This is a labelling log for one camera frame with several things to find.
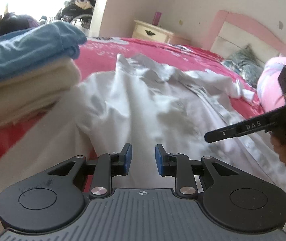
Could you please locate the white button shirt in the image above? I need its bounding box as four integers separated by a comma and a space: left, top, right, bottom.
0, 55, 286, 233

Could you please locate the pink quilted comforter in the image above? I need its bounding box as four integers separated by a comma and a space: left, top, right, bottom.
257, 57, 286, 112

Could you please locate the green patterned pillow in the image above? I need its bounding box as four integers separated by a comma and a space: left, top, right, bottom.
221, 44, 263, 89

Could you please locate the pink white headboard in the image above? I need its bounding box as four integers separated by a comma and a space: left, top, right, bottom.
202, 10, 286, 66

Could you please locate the pink floral bed blanket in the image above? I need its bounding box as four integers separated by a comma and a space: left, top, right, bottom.
0, 38, 250, 158

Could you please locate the folded cream garments stack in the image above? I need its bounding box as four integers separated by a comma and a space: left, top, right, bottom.
0, 57, 81, 127

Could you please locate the cream wooden nightstand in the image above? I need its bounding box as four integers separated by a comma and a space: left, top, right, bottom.
131, 19, 191, 45

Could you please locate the folded light blue garment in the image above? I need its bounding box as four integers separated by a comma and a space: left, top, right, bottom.
0, 21, 87, 81

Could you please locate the dark purple bag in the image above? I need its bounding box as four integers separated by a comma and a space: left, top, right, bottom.
0, 13, 39, 36

